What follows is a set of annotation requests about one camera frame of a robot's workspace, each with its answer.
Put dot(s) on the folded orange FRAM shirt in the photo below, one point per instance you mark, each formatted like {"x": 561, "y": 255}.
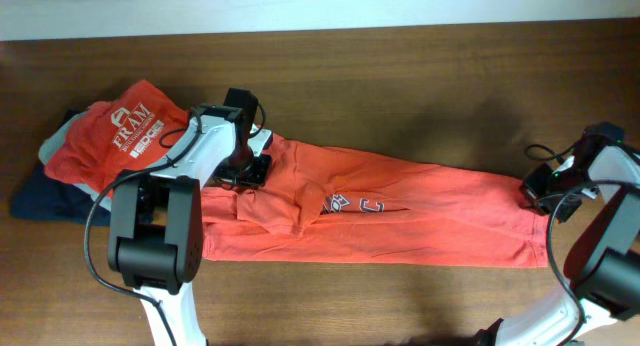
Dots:
{"x": 112, "y": 136}

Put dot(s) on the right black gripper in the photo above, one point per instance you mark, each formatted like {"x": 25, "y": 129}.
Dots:
{"x": 531, "y": 187}

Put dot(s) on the orange soccer t-shirt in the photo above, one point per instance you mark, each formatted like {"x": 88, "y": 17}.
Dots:
{"x": 337, "y": 205}

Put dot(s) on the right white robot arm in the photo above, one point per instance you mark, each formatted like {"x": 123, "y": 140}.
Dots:
{"x": 599, "y": 279}

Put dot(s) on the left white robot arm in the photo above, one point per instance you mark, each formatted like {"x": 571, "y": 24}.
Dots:
{"x": 156, "y": 231}

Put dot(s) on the folded grey shirt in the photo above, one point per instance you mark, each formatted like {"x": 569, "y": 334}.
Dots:
{"x": 52, "y": 144}

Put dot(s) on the folded navy shirt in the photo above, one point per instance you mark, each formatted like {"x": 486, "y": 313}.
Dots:
{"x": 42, "y": 198}

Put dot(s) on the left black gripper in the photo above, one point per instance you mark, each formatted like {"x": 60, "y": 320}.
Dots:
{"x": 257, "y": 177}

